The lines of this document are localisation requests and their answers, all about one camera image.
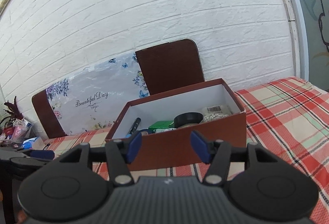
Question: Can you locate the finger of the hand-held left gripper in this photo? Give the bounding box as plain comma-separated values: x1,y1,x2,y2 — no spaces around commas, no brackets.
10,150,55,167

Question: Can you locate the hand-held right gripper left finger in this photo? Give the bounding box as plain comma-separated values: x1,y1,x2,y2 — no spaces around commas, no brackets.
53,132,142,186

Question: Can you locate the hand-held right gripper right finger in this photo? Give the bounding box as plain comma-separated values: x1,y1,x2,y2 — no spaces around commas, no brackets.
190,131,279,185

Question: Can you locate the black marker pen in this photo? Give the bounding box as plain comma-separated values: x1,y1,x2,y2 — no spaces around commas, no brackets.
128,117,142,136

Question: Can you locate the black tape roll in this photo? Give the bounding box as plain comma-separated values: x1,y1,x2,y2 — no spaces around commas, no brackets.
174,112,203,128

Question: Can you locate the brown storage box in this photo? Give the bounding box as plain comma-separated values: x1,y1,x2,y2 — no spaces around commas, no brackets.
105,78,247,172

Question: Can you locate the green cardboard box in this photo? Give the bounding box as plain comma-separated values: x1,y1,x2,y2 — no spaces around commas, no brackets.
148,121,176,134

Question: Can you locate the blue tissue box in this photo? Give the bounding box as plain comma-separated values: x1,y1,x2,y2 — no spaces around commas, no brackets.
22,137,44,149

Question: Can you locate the bag of white beads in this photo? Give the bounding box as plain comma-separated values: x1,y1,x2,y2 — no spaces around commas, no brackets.
201,105,233,123

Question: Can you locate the brown chair back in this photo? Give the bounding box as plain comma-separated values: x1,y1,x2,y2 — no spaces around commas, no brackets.
135,39,205,96
31,91,68,139

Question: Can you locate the dark red plant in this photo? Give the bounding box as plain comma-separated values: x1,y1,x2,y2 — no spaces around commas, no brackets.
0,96,23,127

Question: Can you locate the floral printed sheet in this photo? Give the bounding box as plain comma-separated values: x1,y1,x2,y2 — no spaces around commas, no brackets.
46,52,151,136

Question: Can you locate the red plaid tablecloth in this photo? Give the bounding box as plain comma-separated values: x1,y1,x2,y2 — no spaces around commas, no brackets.
42,76,329,224

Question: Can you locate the glass door with cartoon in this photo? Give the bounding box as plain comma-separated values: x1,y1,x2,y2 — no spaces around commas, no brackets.
283,0,329,93

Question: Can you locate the white door frame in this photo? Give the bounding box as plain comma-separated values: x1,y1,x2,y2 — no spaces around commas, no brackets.
266,0,309,81

